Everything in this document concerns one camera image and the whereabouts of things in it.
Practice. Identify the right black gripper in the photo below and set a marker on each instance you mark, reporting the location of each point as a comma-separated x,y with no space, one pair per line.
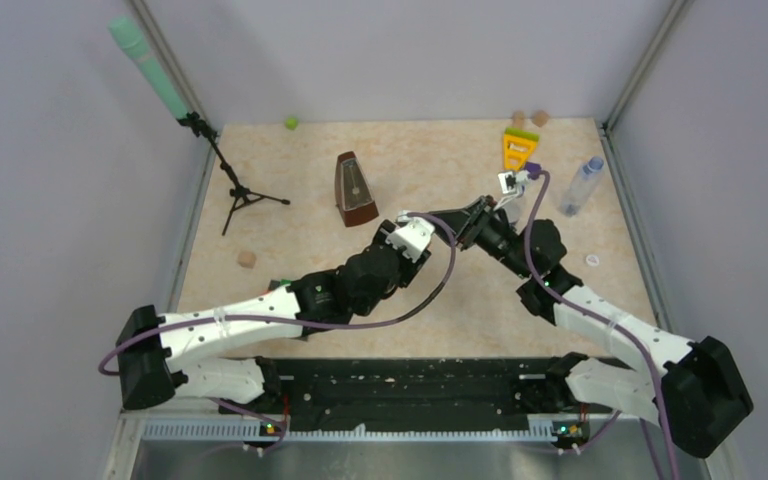
469,223

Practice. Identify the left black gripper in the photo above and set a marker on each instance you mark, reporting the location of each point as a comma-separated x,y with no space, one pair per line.
411,269

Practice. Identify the clear small water bottle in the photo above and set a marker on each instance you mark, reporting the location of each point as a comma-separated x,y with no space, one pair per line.
582,186

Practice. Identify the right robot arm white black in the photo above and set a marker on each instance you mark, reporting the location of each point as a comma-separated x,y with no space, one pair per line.
692,388

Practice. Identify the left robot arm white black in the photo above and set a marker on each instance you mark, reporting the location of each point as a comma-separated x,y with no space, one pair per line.
169,355

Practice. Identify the blue cap labelled bottle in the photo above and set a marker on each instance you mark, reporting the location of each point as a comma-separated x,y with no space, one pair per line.
513,211

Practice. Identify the purple cube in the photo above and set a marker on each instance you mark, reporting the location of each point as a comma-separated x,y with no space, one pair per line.
532,168

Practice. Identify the brown wooden metronome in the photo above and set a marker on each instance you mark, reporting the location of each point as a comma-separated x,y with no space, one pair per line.
353,196

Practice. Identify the yellow triangular toy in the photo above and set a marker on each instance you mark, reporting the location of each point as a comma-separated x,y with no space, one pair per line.
518,147

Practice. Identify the tan wooden block left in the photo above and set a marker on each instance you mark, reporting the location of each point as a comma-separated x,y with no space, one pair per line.
518,119

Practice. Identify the tan wooden block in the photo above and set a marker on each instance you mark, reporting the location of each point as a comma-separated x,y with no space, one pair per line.
540,118
518,119

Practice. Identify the tan wooden block right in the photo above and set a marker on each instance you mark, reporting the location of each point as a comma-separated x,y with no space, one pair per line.
540,118

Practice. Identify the tan wooden cube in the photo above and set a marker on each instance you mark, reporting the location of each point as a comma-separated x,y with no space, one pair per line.
246,259

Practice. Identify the black tripod microphone stand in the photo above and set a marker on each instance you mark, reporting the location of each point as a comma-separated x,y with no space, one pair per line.
242,195

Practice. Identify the mint green microphone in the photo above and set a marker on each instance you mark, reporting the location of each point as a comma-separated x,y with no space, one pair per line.
130,39

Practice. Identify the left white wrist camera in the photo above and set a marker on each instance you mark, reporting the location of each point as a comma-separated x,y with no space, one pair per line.
411,236

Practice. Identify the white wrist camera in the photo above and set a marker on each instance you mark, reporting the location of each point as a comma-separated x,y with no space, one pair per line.
513,184
411,236

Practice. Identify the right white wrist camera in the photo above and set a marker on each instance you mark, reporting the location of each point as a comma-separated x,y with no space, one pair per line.
513,184

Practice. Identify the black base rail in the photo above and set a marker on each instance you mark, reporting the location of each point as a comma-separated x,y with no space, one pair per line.
414,394

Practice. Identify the grey toothed cable tray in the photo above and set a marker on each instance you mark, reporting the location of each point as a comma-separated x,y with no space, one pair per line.
254,431

